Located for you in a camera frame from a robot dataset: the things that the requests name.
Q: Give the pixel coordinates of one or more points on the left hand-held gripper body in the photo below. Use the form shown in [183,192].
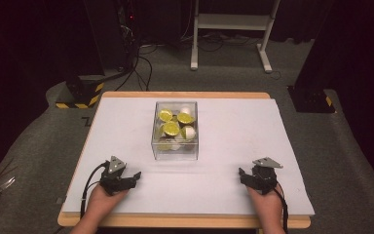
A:
[115,180]

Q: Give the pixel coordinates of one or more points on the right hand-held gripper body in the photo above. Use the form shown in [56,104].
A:
[263,177]

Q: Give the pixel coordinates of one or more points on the clear plastic box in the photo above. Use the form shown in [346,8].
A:
[175,154]

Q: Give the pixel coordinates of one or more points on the person's left hand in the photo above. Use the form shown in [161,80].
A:
[104,203]

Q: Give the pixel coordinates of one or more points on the white table mat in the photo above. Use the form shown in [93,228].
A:
[227,146]

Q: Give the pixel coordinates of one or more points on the wooden table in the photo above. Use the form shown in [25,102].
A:
[175,221]

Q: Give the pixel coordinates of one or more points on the black hazard-striped stand base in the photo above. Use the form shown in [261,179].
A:
[84,92]

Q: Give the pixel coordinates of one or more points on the dark equipment rack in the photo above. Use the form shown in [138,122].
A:
[125,32]

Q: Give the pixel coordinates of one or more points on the white metal stand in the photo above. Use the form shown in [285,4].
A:
[233,22]

